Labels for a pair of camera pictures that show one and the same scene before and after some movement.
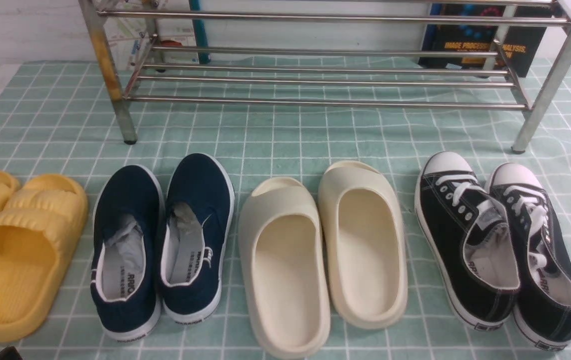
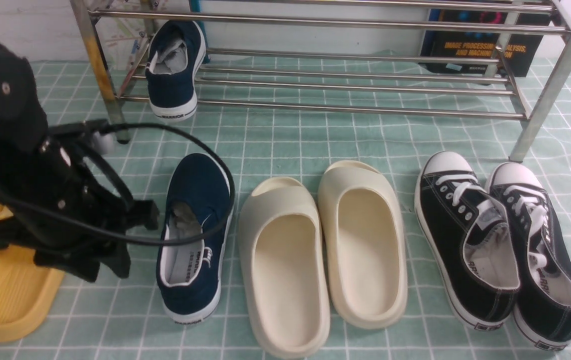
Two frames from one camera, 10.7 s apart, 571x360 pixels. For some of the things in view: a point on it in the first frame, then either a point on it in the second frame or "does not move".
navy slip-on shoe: [127, 253] -> [175, 52]
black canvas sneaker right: [552, 307] does not move
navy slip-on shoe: [196, 233] does not move
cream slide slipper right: [366, 245] does not move
